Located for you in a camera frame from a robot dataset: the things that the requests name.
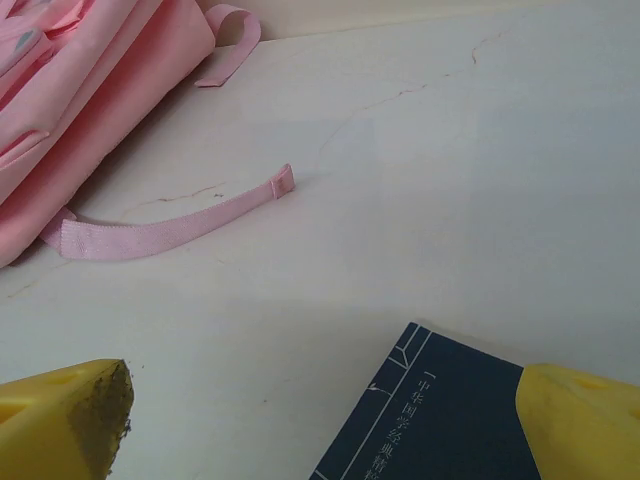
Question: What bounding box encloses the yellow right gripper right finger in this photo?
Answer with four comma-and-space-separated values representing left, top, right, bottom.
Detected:
514, 363, 640, 480

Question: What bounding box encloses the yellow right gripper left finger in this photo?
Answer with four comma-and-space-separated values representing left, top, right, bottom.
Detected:
0, 357, 135, 480

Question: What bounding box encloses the navy blue paperback book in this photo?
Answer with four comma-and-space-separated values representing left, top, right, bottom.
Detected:
308, 321, 544, 480

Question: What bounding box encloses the pink student backpack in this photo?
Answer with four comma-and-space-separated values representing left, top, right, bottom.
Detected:
0, 0, 296, 269

